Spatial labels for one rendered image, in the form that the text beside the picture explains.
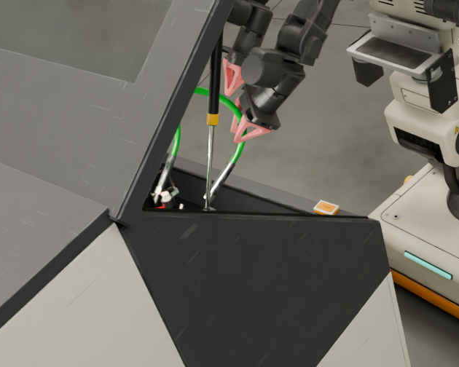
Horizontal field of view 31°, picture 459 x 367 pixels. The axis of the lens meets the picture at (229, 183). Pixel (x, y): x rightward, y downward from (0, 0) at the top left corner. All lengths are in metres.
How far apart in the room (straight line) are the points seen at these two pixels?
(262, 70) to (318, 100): 2.38
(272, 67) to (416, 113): 0.87
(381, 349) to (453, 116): 0.67
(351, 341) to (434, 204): 1.04
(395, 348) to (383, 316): 0.14
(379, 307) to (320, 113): 1.98
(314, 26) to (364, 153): 1.99
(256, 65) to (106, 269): 0.53
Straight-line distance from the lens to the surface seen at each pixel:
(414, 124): 2.35
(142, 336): 1.34
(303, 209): 1.91
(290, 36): 1.60
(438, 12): 1.94
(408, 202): 2.86
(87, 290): 1.22
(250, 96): 1.66
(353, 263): 1.79
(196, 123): 4.02
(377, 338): 2.00
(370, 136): 3.63
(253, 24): 1.83
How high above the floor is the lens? 2.21
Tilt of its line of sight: 38 degrees down
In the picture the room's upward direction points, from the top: 19 degrees counter-clockwise
